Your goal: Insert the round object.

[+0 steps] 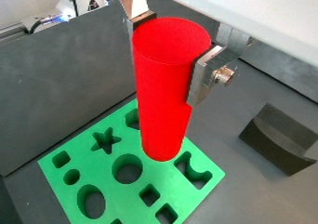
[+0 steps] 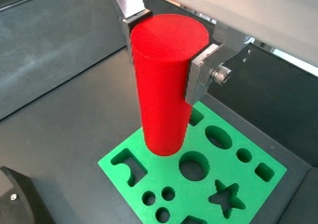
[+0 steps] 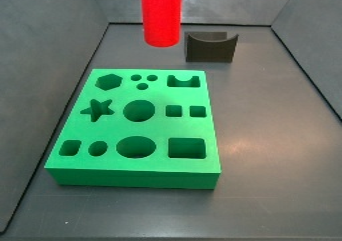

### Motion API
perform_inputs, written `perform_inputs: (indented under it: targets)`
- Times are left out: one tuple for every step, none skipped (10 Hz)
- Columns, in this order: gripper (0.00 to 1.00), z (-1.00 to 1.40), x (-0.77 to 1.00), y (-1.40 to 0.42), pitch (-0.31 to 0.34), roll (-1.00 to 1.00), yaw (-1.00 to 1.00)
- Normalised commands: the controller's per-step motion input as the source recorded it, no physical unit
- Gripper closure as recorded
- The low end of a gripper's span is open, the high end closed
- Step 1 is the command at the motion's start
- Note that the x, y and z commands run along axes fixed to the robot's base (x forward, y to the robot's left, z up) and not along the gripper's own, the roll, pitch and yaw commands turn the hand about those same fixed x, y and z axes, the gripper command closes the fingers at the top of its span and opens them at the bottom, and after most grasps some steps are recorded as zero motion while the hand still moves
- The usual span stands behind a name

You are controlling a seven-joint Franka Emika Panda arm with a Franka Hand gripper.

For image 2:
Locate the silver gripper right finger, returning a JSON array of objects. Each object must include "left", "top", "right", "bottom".
[{"left": 185, "top": 22, "right": 248, "bottom": 105}]

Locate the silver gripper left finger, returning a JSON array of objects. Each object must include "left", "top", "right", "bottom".
[{"left": 109, "top": 0, "right": 153, "bottom": 64}]

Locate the red cylinder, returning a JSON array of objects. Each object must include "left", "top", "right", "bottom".
[{"left": 130, "top": 14, "right": 208, "bottom": 156}]

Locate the green shape sorter board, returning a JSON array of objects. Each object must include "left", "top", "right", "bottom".
[{"left": 97, "top": 103, "right": 287, "bottom": 224}]

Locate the black mount block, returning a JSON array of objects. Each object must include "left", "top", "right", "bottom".
[{"left": 0, "top": 166, "right": 56, "bottom": 224}]

